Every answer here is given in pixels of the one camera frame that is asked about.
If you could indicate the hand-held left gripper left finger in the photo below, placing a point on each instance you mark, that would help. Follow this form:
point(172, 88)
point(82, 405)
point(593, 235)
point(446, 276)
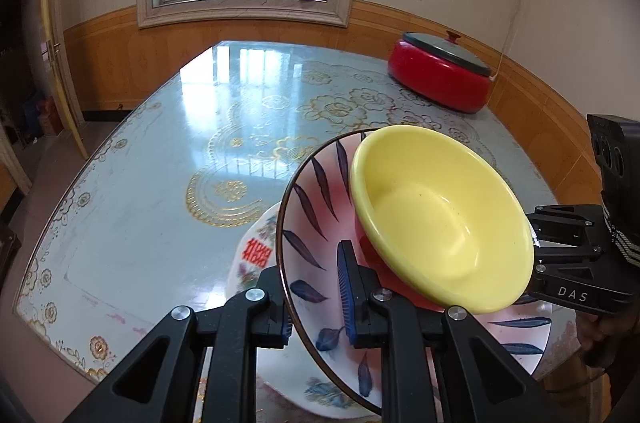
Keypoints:
point(272, 323)

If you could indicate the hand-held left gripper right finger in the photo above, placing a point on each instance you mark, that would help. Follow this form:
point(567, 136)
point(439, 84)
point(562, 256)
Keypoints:
point(345, 298)

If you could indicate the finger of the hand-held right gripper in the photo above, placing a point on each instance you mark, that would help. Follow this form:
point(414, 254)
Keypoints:
point(575, 223)
point(570, 259)

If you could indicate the red plastic bowl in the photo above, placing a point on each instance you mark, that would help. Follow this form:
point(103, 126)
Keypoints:
point(395, 278)

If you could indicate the white plate with red print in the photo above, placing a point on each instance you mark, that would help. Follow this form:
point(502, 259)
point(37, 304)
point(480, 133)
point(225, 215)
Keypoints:
point(250, 273)

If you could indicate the white bowl with blue stripes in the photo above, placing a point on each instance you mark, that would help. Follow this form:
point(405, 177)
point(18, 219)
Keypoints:
point(320, 213)

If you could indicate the yellow plastic bowl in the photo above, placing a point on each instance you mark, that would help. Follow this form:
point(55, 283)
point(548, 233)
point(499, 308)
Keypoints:
point(440, 223)

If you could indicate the person's right hand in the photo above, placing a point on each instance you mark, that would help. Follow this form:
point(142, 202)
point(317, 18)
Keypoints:
point(610, 338)

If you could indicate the red electric cooking pot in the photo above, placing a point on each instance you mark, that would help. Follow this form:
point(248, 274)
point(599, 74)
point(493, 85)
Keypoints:
point(435, 78)

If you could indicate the grey pot lid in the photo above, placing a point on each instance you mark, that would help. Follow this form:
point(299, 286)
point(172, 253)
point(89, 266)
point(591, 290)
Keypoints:
point(445, 53)

